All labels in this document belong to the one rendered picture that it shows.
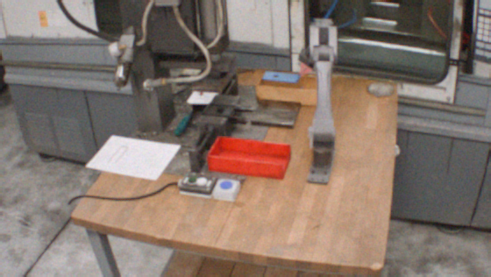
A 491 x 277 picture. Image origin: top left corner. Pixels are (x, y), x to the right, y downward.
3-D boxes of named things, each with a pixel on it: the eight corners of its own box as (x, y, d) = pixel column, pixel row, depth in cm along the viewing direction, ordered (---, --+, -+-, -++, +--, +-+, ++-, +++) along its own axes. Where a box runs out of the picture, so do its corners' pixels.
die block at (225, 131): (225, 145, 187) (224, 126, 183) (199, 141, 189) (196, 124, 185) (241, 116, 203) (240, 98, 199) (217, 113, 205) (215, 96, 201)
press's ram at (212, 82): (224, 102, 177) (217, 19, 160) (154, 96, 183) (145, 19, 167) (239, 77, 191) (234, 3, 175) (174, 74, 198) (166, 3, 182)
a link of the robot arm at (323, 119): (312, 142, 171) (314, 47, 175) (332, 143, 170) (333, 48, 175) (312, 139, 165) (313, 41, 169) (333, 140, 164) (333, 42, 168)
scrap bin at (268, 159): (282, 180, 168) (282, 165, 165) (208, 171, 174) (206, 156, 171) (290, 159, 177) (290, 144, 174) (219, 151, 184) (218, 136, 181)
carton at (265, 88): (318, 108, 206) (318, 90, 202) (256, 102, 213) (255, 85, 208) (323, 93, 216) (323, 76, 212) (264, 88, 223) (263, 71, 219)
